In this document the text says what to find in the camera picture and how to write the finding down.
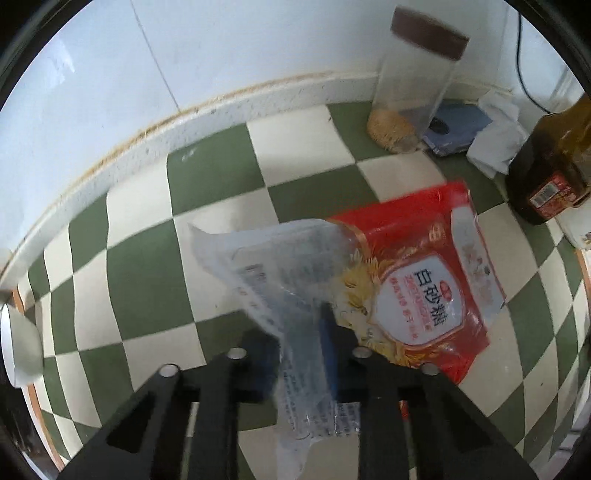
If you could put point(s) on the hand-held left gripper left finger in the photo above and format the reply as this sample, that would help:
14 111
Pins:
217 401

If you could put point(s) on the glass jar with brown lid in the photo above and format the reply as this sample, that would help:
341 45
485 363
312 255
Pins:
411 87

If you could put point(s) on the white cup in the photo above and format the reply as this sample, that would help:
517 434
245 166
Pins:
21 344

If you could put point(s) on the green white checkered tablecloth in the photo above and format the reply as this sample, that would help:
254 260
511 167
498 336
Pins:
138 267

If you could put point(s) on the crumpled white paper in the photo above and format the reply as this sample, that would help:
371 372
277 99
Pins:
501 138

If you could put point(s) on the dark sauce bottle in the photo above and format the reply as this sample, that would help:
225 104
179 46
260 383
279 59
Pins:
549 170

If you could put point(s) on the red sugar bag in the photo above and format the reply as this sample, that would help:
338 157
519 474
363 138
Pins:
425 286

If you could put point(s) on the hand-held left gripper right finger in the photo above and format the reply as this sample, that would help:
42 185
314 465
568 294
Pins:
328 350

